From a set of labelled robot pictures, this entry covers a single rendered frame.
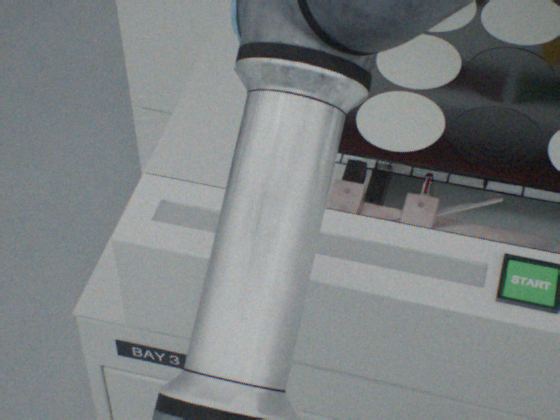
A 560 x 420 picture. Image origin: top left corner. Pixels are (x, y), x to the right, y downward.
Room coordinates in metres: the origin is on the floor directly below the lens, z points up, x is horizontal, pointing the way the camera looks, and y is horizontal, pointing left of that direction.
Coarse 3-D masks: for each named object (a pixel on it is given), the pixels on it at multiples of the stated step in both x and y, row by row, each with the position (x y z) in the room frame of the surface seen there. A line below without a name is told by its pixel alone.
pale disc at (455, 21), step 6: (468, 6) 1.17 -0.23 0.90; (474, 6) 1.17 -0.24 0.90; (462, 12) 1.16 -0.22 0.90; (468, 12) 1.16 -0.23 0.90; (474, 12) 1.16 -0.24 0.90; (450, 18) 1.15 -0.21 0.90; (456, 18) 1.15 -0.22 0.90; (462, 18) 1.15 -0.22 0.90; (468, 18) 1.14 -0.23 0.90; (438, 24) 1.13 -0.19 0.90; (444, 24) 1.13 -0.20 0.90; (450, 24) 1.13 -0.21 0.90; (456, 24) 1.13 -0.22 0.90; (462, 24) 1.13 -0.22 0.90; (432, 30) 1.12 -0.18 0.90; (438, 30) 1.12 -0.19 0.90; (444, 30) 1.12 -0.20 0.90; (450, 30) 1.12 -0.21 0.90
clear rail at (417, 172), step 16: (336, 160) 0.90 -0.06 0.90; (368, 160) 0.90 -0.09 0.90; (384, 160) 0.90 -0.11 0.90; (416, 176) 0.88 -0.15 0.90; (432, 176) 0.87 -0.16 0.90; (448, 176) 0.87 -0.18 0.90; (464, 176) 0.87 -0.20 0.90; (496, 192) 0.85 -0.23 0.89; (512, 192) 0.85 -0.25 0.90; (528, 192) 0.85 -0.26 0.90; (544, 192) 0.85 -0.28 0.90
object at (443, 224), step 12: (372, 204) 0.85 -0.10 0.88; (372, 216) 0.83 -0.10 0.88; (384, 216) 0.83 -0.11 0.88; (396, 216) 0.83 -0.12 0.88; (444, 228) 0.81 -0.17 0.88; (456, 228) 0.81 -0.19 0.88; (468, 228) 0.81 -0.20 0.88; (480, 228) 0.81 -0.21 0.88; (492, 228) 0.81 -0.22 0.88; (504, 240) 0.80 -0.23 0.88; (516, 240) 0.80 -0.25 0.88; (528, 240) 0.80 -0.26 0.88; (540, 240) 0.80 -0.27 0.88; (552, 240) 0.80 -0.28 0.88
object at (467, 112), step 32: (480, 0) 1.18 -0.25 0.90; (448, 32) 1.12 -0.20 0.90; (480, 32) 1.12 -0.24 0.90; (480, 64) 1.06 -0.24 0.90; (512, 64) 1.06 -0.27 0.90; (544, 64) 1.06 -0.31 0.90; (448, 96) 1.00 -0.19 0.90; (480, 96) 1.00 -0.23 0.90; (512, 96) 1.00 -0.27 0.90; (544, 96) 1.00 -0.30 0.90; (352, 128) 0.95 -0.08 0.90; (448, 128) 0.95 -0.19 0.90; (480, 128) 0.95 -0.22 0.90; (512, 128) 0.95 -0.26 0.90; (544, 128) 0.95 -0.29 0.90; (416, 160) 0.90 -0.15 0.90; (448, 160) 0.90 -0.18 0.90; (480, 160) 0.90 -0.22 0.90; (512, 160) 0.90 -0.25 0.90; (544, 160) 0.90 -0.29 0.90
